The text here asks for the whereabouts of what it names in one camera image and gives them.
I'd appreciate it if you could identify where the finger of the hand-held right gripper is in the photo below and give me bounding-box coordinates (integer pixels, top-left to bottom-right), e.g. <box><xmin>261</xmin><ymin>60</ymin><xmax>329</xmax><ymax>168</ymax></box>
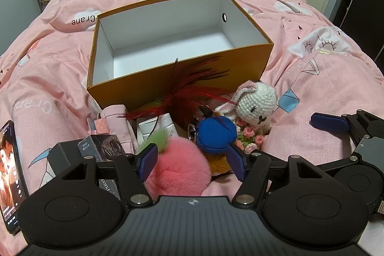
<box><xmin>317</xmin><ymin>155</ymin><xmax>360</xmax><ymax>174</ymax></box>
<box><xmin>311</xmin><ymin>109</ymin><xmax>384</xmax><ymax>144</ymax></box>

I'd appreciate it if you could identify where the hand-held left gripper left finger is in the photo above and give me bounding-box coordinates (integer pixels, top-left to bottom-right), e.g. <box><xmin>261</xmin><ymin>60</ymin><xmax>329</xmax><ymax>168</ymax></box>
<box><xmin>56</xmin><ymin>143</ymin><xmax>158</xmax><ymax>207</ymax></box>

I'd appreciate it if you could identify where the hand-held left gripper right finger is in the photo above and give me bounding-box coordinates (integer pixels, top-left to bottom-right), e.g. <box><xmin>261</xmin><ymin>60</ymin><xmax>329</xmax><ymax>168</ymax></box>
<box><xmin>227</xmin><ymin>144</ymin><xmax>326</xmax><ymax>207</ymax></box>

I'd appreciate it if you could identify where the pink fluffy peach plush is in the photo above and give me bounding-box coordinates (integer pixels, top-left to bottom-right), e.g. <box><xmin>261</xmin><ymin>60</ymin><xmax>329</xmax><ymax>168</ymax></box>
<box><xmin>136</xmin><ymin>128</ymin><xmax>212</xmax><ymax>201</ymax></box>

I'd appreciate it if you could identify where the brown dog plush blue hat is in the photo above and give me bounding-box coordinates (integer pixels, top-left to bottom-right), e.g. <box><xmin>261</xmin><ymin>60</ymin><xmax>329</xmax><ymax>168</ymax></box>
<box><xmin>187</xmin><ymin>106</ymin><xmax>239</xmax><ymax>175</ymax></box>

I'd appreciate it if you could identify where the picture printed box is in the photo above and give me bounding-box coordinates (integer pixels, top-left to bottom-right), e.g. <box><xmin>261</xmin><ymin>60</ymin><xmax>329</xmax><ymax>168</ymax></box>
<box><xmin>77</xmin><ymin>134</ymin><xmax>126</xmax><ymax>199</ymax></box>

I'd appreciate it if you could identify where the pink pouch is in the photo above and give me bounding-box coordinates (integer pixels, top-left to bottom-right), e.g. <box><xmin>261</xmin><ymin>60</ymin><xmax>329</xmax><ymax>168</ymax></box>
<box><xmin>102</xmin><ymin>104</ymin><xmax>138</xmax><ymax>155</ymax></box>

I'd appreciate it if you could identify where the pink dotted hair clip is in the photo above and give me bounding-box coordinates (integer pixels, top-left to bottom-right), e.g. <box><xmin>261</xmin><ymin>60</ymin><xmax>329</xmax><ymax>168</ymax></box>
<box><xmin>87</xmin><ymin>116</ymin><xmax>110</xmax><ymax>135</ymax></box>

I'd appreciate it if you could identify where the white crochet bunny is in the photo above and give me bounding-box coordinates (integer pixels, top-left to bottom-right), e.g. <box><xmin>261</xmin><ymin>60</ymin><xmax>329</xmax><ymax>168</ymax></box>
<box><xmin>214</xmin><ymin>80</ymin><xmax>278</xmax><ymax>151</ymax></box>

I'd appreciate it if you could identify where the orange cardboard box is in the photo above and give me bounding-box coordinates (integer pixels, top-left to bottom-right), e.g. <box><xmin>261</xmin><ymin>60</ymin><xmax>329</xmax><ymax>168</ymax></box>
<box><xmin>86</xmin><ymin>0</ymin><xmax>274</xmax><ymax>113</ymax></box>

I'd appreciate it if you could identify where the red feather toy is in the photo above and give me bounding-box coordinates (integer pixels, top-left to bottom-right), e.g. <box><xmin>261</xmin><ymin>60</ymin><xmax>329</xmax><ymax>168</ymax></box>
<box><xmin>117</xmin><ymin>56</ymin><xmax>240</xmax><ymax>137</ymax></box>

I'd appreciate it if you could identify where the dark grey box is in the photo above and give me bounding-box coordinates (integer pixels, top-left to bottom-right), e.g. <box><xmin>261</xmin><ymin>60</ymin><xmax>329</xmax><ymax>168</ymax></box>
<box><xmin>48</xmin><ymin>142</ymin><xmax>84</xmax><ymax>179</ymax></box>

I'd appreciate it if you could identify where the white jar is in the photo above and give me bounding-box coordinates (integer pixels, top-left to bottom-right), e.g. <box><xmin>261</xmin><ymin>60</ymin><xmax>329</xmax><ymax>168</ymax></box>
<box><xmin>137</xmin><ymin>113</ymin><xmax>176</xmax><ymax>149</ymax></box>

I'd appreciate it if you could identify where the pink printed blanket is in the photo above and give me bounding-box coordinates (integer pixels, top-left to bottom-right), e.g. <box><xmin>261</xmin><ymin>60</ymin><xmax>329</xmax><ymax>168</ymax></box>
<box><xmin>0</xmin><ymin>0</ymin><xmax>384</xmax><ymax>256</ymax></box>

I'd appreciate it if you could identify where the smartphone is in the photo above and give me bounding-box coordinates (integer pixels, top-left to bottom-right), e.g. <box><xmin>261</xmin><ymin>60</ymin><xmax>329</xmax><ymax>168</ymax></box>
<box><xmin>0</xmin><ymin>120</ymin><xmax>30</xmax><ymax>235</ymax></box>

